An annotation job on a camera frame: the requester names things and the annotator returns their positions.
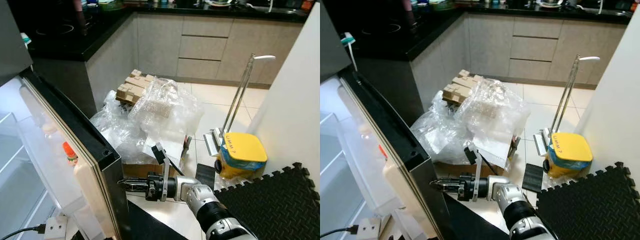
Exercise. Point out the silver fridge door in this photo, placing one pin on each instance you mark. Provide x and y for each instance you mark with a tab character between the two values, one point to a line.
75	122
390	117

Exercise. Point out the white paper sheet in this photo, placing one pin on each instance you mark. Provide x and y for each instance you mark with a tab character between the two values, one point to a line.
167	150
492	150

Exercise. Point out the black flat rectangular pad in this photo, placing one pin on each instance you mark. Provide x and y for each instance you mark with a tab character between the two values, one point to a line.
532	177
205	175

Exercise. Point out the silver folding hand trolley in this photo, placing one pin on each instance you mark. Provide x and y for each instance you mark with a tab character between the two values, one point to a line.
212	142
541	142

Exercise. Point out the beige cardboard packing insert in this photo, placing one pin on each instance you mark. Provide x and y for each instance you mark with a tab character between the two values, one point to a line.
462	87
135	87

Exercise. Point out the yellow-lidded container blue label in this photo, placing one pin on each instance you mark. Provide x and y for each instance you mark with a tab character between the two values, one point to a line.
570	150
245	150

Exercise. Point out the black foam puzzle mat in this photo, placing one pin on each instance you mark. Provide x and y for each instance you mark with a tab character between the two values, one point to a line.
270	205
595	205

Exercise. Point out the grey kitchen cabinet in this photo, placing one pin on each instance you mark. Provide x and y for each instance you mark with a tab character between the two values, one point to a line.
215	50
540	50

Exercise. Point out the black kitchen counter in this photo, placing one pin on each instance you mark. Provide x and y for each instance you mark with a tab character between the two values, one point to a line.
55	35
380	35

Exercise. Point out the silver freezer door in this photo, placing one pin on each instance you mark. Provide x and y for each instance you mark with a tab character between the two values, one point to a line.
332	35
12	35

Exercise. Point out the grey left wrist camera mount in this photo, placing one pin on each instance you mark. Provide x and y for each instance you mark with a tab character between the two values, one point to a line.
56	227
369	229

